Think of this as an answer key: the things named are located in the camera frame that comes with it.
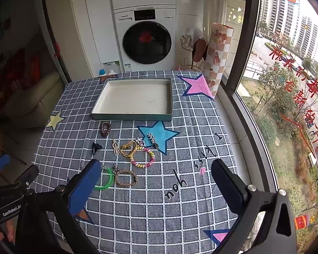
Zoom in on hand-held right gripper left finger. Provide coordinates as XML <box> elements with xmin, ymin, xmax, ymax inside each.
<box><xmin>14</xmin><ymin>159</ymin><xmax>102</xmax><ymax>254</ymax></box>

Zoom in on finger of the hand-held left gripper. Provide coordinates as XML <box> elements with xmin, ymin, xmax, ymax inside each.
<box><xmin>5</xmin><ymin>165</ymin><xmax>40</xmax><ymax>191</ymax></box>
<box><xmin>0</xmin><ymin>154</ymin><xmax>11</xmax><ymax>175</ymax></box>

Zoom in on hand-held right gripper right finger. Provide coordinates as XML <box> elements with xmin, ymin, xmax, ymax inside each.
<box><xmin>211</xmin><ymin>159</ymin><xmax>298</xmax><ymax>254</ymax></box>

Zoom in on green translucent bracelet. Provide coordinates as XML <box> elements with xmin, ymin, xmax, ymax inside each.
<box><xmin>94</xmin><ymin>165</ymin><xmax>115</xmax><ymax>190</ymax></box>

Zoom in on brown braided bracelet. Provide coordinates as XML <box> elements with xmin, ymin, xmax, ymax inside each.
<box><xmin>113</xmin><ymin>164</ymin><xmax>138</xmax><ymax>186</ymax></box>

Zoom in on yellow bead hair tie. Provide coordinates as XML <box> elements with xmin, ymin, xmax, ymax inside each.
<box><xmin>121</xmin><ymin>140</ymin><xmax>142</xmax><ymax>159</ymax></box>

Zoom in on brown coil bracelet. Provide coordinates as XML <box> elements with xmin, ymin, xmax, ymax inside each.
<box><xmin>100</xmin><ymin>121</ymin><xmax>112</xmax><ymax>137</ymax></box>

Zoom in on pink yellow spiral bracelet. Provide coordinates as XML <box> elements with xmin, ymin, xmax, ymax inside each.
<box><xmin>131</xmin><ymin>148</ymin><xmax>155</xmax><ymax>168</ymax></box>

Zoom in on silver star hair clip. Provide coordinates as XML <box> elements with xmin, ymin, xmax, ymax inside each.
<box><xmin>147</xmin><ymin>133</ymin><xmax>160</xmax><ymax>150</ymax></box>

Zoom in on white tray with teal sides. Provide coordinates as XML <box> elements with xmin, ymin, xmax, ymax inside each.
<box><xmin>91</xmin><ymin>78</ymin><xmax>173</xmax><ymax>122</ymax></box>

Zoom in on person's left hand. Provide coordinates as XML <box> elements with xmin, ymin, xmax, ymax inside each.
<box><xmin>0</xmin><ymin>215</ymin><xmax>18</xmax><ymax>246</ymax></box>

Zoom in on grey checked star tablecloth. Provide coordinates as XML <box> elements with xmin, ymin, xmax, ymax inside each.
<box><xmin>32</xmin><ymin>70</ymin><xmax>239</xmax><ymax>254</ymax></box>

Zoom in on beige sofa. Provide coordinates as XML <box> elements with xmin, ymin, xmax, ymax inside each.
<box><xmin>0</xmin><ymin>70</ymin><xmax>65</xmax><ymax>127</ymax></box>

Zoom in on orange window sticker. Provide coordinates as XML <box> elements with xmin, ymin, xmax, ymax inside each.
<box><xmin>294</xmin><ymin>215</ymin><xmax>309</xmax><ymax>230</ymax></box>

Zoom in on white detergent bottle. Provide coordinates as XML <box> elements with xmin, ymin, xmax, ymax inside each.
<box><xmin>99</xmin><ymin>61</ymin><xmax>120</xmax><ymax>77</ymax></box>

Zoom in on pink checkered rolled mat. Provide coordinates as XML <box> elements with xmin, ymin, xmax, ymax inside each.
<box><xmin>203</xmin><ymin>22</ymin><xmax>235</xmax><ymax>97</ymax></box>

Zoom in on red window lettering stickers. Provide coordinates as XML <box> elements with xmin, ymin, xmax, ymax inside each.
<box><xmin>270</xmin><ymin>40</ymin><xmax>318</xmax><ymax>159</ymax></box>

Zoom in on white washing machine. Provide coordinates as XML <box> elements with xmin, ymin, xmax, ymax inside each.
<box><xmin>112</xmin><ymin>8</ymin><xmax>177</xmax><ymax>73</ymax></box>

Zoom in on white cabinet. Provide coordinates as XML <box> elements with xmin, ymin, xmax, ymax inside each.
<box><xmin>74</xmin><ymin>0</ymin><xmax>117</xmax><ymax>64</ymax></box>

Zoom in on dark window frame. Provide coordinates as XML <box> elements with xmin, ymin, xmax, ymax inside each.
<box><xmin>220</xmin><ymin>0</ymin><xmax>281</xmax><ymax>193</ymax></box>

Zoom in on wire basket stand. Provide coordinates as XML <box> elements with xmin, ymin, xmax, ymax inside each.
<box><xmin>179</xmin><ymin>28</ymin><xmax>208</xmax><ymax>72</ymax></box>

